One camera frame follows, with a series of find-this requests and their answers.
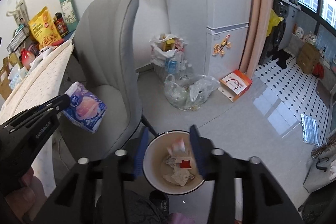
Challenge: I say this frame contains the tall green box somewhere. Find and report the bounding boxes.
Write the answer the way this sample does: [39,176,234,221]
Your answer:
[58,0,79,33]

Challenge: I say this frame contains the red bag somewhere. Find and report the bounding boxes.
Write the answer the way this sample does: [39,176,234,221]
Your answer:
[312,63,326,79]

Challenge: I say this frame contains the striped printed wrapper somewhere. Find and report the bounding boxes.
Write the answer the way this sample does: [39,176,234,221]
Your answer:
[164,156,179,167]

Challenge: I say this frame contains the pink door frame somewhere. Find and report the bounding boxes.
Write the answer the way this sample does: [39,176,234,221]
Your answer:
[240,0,274,78]

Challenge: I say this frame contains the closed brown cardboard box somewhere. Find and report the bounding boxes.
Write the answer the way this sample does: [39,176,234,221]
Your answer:
[297,43,321,74]

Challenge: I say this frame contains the white plastic bag of waste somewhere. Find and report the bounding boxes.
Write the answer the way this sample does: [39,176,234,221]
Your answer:
[150,33,186,67]

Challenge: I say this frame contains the grey storage box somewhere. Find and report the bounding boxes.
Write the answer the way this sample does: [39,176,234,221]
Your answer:
[303,135,336,193]

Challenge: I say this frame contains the clear plastic bag of waste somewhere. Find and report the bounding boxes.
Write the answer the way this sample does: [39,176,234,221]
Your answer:
[164,74,220,111]

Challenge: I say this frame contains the yellow plastic bag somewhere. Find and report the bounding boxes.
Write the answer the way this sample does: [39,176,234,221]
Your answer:
[266,9,285,38]

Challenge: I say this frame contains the striped flat packet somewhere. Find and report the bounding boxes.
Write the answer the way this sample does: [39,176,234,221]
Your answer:
[7,26,30,53]

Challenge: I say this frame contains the white printed tote bag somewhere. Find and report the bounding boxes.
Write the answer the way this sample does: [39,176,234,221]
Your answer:
[7,0,29,30]

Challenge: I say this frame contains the black cloth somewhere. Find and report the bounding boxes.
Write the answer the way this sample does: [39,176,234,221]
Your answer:
[272,49,292,69]

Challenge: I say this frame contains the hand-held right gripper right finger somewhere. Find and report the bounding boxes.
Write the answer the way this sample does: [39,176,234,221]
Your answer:
[189,124,302,224]

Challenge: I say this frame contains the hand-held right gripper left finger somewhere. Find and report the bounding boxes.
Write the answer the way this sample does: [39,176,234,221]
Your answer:
[24,126,151,224]

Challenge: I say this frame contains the silver foil mat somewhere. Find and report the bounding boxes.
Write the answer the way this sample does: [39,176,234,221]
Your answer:
[300,113,320,146]

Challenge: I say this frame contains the blue white tissue pack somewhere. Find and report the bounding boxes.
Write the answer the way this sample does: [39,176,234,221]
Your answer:
[9,67,28,90]

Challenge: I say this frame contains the white crumpled wrapper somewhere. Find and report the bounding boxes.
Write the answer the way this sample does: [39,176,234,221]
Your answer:
[30,46,57,69]

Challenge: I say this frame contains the grey patterned pants leg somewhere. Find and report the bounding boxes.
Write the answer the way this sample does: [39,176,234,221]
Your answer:
[96,190,168,224]

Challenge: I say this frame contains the brown doormat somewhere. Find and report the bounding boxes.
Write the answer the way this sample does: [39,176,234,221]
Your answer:
[316,81,330,107]

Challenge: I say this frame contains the person's left hand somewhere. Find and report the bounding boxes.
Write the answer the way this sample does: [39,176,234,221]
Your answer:
[4,166,47,217]

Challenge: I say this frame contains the yellow snack bag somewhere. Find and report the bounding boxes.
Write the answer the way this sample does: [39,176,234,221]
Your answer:
[28,7,60,46]

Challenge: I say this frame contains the pack of plastic bottles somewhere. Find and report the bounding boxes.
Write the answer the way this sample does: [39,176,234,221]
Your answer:
[164,57,195,81]

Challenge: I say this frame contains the open brown cardboard box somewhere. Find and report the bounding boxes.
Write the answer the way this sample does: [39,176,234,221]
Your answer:
[0,57,14,100]

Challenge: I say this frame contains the orange figurine magnets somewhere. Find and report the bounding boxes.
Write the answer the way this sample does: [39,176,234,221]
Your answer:
[213,34,233,58]

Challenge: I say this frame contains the cream round trash bin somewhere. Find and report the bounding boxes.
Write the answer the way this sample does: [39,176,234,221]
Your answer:
[143,130,207,195]

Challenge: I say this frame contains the blue printed plastic packet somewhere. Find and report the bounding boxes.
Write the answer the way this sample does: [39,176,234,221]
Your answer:
[62,81,108,134]

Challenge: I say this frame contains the white tissue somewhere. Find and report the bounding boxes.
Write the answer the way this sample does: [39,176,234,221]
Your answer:
[162,169,195,187]

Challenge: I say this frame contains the dark slipper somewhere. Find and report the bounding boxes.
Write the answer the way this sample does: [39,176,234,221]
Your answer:
[149,191,170,214]

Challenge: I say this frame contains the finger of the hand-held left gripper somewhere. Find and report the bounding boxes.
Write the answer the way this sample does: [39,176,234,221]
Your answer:
[25,94,71,123]
[16,101,53,117]

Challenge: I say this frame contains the dark cloth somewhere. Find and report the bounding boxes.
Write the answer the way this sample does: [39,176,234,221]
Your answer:
[299,193,336,224]

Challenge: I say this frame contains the red round bottle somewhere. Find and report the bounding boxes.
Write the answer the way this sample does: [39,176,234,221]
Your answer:
[21,49,36,70]

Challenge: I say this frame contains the dark bottle with red label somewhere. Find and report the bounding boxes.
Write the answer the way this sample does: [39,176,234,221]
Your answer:
[54,13,69,38]

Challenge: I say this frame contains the pink white wrapper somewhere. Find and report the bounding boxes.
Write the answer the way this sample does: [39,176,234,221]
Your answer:
[168,138,187,154]

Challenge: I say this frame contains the dark washing machine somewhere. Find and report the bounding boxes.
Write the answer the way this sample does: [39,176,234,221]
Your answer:
[262,4,288,60]

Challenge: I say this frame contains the orange white cardboard box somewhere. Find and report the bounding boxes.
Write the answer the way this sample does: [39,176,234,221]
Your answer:
[219,70,253,103]

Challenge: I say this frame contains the grey upholstered chair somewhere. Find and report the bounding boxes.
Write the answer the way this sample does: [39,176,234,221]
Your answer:
[56,0,159,162]

